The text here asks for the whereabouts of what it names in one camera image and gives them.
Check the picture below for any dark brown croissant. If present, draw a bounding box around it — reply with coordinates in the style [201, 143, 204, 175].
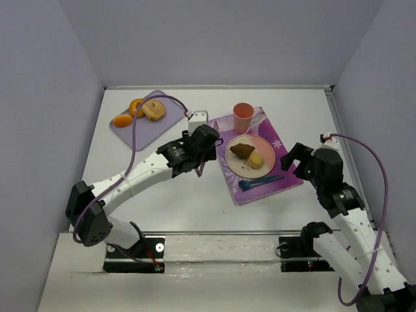
[229, 143, 255, 160]

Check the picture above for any small golden bread roll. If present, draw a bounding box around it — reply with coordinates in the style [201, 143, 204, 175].
[246, 152, 265, 170]

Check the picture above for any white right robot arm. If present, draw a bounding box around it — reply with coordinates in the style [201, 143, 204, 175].
[296, 146, 415, 311]

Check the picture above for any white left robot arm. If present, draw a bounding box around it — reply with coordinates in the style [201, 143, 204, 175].
[65, 124, 223, 258]

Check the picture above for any chocolate chip bread roll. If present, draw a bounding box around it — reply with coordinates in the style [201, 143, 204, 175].
[141, 99, 166, 121]

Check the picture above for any orange bread roll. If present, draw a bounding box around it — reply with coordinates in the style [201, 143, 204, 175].
[112, 114, 133, 128]

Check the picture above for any blue plastic knife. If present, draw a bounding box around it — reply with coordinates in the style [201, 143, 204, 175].
[241, 175, 285, 194]

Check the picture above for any pink and cream plate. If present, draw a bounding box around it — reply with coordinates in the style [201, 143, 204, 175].
[224, 135, 276, 179]

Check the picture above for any purple snowflake placemat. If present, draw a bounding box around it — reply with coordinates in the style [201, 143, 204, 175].
[209, 107, 302, 205]

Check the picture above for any pink plastic cup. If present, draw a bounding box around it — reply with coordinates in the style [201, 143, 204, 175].
[233, 103, 254, 135]

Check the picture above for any lilac serving tray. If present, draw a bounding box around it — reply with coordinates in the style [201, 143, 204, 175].
[109, 97, 185, 151]

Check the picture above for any blue plastic fork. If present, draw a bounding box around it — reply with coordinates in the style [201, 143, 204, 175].
[238, 177, 284, 192]

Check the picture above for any orange glazed donut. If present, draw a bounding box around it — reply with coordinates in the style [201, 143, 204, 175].
[129, 99, 145, 118]

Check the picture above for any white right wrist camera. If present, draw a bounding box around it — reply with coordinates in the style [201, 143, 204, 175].
[318, 133, 340, 151]

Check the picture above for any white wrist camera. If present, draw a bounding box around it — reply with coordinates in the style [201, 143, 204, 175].
[318, 133, 340, 151]
[188, 110, 209, 134]

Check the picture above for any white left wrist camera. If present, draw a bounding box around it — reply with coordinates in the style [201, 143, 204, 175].
[188, 110, 209, 134]

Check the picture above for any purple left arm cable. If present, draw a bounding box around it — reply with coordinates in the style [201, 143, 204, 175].
[71, 95, 192, 271]

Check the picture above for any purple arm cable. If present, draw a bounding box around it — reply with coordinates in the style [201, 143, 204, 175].
[71, 95, 192, 271]
[327, 132, 389, 306]

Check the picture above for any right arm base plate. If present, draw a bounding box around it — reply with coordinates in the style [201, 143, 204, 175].
[275, 236, 333, 273]

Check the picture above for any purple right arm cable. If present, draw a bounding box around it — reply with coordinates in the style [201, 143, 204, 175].
[327, 132, 389, 306]

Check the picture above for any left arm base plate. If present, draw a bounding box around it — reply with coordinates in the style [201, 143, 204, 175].
[103, 235, 166, 274]

